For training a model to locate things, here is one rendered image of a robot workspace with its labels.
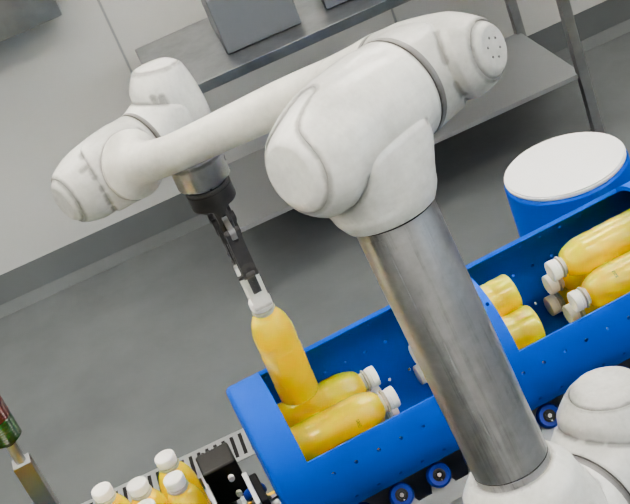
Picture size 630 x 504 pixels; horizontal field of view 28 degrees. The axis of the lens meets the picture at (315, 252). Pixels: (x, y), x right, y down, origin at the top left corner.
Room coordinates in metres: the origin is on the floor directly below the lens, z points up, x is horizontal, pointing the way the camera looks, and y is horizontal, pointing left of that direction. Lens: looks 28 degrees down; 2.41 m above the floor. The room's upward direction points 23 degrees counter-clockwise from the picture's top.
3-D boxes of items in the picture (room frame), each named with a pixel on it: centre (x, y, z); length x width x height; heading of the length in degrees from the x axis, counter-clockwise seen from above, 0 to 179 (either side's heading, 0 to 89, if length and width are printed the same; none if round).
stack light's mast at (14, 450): (2.09, 0.69, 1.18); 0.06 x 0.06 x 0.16
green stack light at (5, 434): (2.09, 0.69, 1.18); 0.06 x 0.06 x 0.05
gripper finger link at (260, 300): (1.80, 0.11, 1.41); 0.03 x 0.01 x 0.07; 98
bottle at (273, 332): (1.82, 0.12, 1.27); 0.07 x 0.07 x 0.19
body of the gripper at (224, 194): (1.82, 0.12, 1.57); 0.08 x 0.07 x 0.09; 8
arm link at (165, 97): (1.81, 0.13, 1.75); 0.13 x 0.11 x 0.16; 128
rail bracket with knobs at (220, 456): (1.98, 0.33, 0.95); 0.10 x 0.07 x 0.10; 8
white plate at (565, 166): (2.47, -0.59, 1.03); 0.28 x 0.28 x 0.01
